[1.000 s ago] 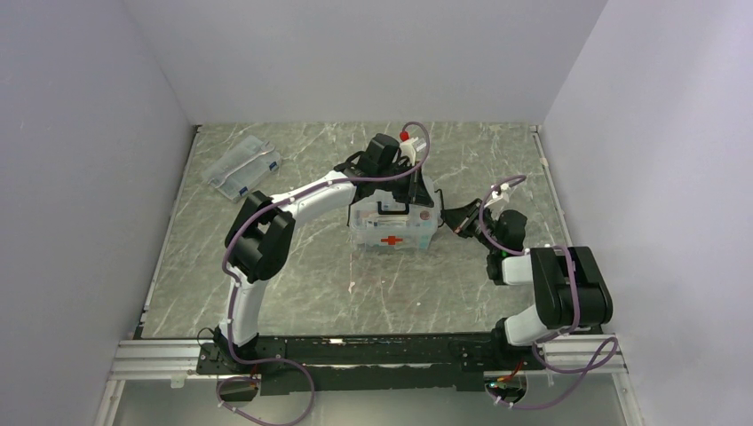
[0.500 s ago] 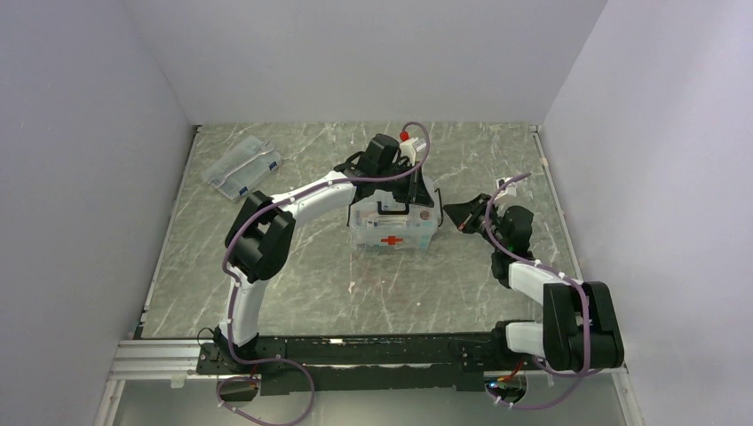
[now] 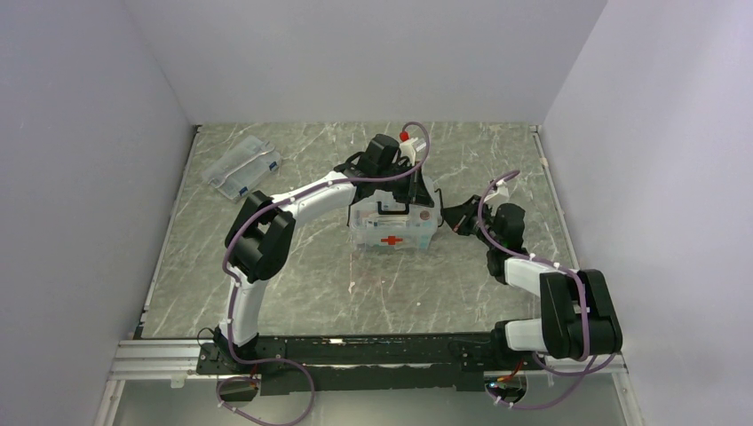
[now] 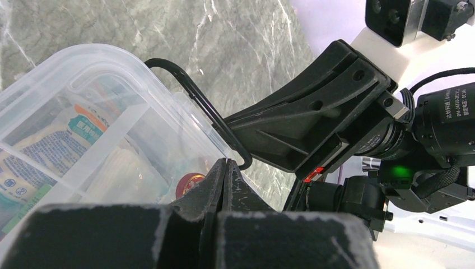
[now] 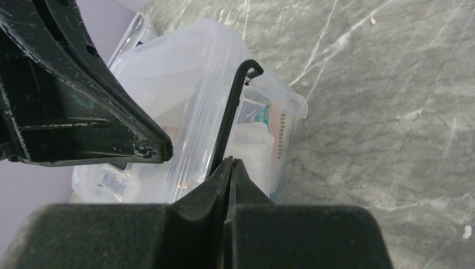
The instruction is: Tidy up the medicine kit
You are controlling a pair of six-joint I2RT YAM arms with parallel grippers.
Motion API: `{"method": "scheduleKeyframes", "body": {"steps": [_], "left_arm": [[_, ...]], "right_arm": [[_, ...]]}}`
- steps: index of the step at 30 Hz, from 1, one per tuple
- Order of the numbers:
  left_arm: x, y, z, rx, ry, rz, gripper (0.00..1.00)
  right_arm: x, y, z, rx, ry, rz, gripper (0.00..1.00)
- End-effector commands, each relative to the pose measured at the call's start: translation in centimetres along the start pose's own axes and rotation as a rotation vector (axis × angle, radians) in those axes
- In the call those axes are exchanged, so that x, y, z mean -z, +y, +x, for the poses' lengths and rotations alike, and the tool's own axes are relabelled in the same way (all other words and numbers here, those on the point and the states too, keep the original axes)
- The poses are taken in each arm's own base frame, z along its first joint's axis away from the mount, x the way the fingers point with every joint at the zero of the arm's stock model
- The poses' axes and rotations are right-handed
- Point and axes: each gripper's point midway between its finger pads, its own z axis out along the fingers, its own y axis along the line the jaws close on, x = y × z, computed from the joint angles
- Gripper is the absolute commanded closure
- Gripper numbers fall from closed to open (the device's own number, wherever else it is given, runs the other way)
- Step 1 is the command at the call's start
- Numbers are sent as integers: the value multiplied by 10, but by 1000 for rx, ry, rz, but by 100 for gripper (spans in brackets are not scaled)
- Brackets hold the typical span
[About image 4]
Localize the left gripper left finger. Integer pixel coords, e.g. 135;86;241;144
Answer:
1;159;227;268

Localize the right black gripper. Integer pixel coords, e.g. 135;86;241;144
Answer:
225;40;412;182

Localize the green sachet packet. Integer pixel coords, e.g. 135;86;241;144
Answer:
1;184;52;234

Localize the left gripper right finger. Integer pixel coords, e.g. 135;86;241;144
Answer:
215;160;379;268

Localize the white gauze packet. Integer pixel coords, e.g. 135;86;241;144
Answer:
85;147;170;203

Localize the clear medicine kit box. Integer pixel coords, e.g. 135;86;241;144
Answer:
0;44;254;253

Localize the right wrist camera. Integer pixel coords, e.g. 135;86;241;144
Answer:
350;0;475;84

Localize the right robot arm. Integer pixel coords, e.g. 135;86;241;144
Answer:
225;40;474;251

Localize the small red balm tin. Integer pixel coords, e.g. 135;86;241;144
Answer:
175;173;205;198

